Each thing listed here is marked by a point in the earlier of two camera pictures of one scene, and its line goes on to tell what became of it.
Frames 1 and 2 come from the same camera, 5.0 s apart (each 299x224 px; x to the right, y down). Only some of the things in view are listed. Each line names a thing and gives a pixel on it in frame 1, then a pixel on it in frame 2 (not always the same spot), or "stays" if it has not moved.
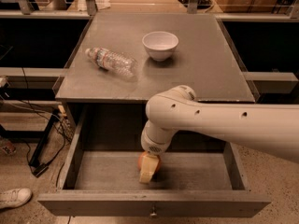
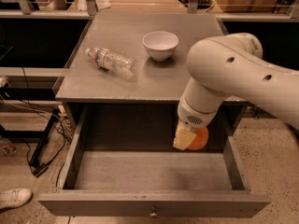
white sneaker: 14,197 stays
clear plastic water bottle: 116,63 stays
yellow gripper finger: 149,165 -> 184,137
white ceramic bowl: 160,45 stays
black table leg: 37,167 stays
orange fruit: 140,161 -> 200,140
